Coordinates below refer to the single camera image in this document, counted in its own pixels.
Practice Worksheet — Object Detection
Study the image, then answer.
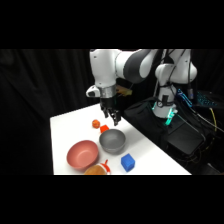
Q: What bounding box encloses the black curtain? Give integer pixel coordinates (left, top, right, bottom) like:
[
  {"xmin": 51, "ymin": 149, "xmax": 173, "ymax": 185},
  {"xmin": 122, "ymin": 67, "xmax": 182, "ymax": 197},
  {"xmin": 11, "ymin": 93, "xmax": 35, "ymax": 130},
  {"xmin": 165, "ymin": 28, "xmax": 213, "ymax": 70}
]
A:
[{"xmin": 0, "ymin": 49, "xmax": 224, "ymax": 176}]

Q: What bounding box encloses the blue cube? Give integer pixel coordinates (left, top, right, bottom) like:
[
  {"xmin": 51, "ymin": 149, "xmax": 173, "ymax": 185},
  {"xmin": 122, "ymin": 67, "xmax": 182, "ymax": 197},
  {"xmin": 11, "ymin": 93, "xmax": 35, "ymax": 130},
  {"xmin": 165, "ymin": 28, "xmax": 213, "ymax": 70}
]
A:
[{"xmin": 120, "ymin": 153, "xmax": 136, "ymax": 173}]

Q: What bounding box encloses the blue electronics board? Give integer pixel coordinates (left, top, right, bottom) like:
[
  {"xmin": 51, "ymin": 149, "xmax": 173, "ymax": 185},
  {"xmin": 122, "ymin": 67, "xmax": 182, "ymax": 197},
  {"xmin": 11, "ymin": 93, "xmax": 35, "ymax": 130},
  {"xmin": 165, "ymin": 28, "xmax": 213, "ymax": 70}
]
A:
[{"xmin": 176, "ymin": 87, "xmax": 218, "ymax": 110}]

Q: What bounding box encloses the grey bowl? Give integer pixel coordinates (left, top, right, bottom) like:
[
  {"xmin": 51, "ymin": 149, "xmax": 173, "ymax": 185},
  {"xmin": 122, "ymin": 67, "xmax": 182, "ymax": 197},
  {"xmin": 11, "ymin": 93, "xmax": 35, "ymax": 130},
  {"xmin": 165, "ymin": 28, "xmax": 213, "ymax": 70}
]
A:
[{"xmin": 98, "ymin": 128, "xmax": 127, "ymax": 155}]

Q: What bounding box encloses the yellow cable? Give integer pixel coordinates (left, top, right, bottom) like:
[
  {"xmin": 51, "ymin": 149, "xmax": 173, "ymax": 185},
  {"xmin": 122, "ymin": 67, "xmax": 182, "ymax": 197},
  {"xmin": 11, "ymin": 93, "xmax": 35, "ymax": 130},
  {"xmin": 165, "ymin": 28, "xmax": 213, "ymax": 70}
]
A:
[{"xmin": 208, "ymin": 106, "xmax": 218, "ymax": 133}]

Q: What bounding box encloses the yellow wrist mount piece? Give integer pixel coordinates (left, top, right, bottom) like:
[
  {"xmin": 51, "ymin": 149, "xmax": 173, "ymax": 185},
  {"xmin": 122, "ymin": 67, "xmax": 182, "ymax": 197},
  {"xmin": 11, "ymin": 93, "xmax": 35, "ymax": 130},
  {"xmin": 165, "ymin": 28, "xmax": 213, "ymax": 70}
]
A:
[{"xmin": 115, "ymin": 84, "xmax": 135, "ymax": 98}]

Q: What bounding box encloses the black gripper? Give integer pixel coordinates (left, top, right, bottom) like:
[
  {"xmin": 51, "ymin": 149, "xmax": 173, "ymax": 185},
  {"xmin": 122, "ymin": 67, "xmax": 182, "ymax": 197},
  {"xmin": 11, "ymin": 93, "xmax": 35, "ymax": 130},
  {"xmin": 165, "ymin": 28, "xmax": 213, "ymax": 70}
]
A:
[{"xmin": 99, "ymin": 96, "xmax": 121, "ymax": 127}]

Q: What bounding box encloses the small red block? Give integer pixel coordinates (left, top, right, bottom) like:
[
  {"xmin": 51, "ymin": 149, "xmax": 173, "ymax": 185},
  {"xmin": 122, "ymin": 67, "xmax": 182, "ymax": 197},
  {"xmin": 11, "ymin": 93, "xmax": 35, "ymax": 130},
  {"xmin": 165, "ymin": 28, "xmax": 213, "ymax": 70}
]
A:
[{"xmin": 99, "ymin": 124, "xmax": 110, "ymax": 134}]

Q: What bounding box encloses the red white small toy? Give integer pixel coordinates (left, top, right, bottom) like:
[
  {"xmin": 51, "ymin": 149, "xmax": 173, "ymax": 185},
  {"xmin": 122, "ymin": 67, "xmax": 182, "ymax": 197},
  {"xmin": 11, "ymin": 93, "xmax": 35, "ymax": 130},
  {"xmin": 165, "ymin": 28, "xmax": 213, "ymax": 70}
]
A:
[{"xmin": 100, "ymin": 159, "xmax": 112, "ymax": 175}]

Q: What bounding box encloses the pink bowl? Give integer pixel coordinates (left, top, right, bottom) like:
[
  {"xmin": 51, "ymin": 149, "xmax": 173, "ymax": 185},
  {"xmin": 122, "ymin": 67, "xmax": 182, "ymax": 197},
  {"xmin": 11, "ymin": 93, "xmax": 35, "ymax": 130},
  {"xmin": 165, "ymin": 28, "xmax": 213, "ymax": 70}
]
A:
[{"xmin": 66, "ymin": 139, "xmax": 100, "ymax": 171}]

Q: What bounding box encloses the black controller box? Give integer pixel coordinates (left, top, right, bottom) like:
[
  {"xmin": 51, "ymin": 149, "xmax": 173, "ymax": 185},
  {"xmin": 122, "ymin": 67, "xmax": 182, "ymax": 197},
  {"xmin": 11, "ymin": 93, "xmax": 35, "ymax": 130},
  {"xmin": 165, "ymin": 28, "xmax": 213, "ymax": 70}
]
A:
[{"xmin": 166, "ymin": 116, "xmax": 205, "ymax": 156}]

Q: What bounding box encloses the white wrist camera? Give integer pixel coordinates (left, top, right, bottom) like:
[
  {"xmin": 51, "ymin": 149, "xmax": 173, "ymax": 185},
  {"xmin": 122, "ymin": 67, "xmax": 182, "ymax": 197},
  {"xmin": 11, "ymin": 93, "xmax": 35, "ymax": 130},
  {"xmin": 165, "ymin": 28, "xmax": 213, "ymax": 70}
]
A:
[{"xmin": 85, "ymin": 85, "xmax": 101, "ymax": 99}]

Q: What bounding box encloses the orange round toy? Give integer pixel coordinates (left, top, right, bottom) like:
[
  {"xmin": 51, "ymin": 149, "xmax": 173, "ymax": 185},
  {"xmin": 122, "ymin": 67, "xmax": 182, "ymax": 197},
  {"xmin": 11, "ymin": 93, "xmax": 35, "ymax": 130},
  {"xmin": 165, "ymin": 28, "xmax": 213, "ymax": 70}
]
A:
[{"xmin": 83, "ymin": 163, "xmax": 107, "ymax": 176}]

